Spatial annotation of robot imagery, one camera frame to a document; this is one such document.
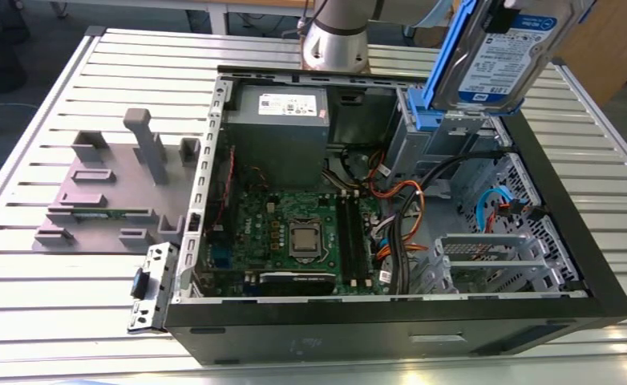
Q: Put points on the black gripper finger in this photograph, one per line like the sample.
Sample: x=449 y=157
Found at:
x=498 y=20

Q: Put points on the hard disk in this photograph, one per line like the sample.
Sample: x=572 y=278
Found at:
x=495 y=68

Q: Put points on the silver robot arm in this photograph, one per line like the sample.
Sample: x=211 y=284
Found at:
x=335 y=44

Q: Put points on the metal disk bay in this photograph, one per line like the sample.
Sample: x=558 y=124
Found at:
x=495 y=263

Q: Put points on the wooden cabinet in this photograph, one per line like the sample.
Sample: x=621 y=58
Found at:
x=613 y=40

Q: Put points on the blue plastic drive latch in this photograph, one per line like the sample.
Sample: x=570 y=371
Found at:
x=425 y=120

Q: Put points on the grey metal drive cage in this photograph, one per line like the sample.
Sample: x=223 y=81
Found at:
x=453 y=136

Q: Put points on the black power connector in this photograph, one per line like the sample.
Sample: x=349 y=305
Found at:
x=535 y=211

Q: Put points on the grey power supply unit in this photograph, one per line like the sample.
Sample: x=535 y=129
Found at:
x=277 y=152

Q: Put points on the black RAM slot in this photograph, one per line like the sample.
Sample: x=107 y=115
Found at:
x=361 y=240

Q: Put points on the CPU socket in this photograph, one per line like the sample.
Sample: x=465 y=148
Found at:
x=305 y=222

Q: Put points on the green motherboard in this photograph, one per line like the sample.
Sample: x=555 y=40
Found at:
x=258 y=212

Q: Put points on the silver CPU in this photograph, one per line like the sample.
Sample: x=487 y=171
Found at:
x=305 y=240

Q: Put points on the black graphics card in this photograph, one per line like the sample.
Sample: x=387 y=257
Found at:
x=298 y=280

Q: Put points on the black PC case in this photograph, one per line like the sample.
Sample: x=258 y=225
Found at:
x=346 y=333

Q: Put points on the grey parts rack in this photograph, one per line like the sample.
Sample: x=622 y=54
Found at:
x=110 y=192

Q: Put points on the green RAM stick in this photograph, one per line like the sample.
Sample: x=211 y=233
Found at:
x=115 y=214

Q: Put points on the metal expansion card retainer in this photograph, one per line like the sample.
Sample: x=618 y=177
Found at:
x=158 y=260

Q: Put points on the black chair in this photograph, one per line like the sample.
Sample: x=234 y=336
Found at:
x=1 y=72

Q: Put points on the wooden desk with white frame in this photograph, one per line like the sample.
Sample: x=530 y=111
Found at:
x=218 y=20

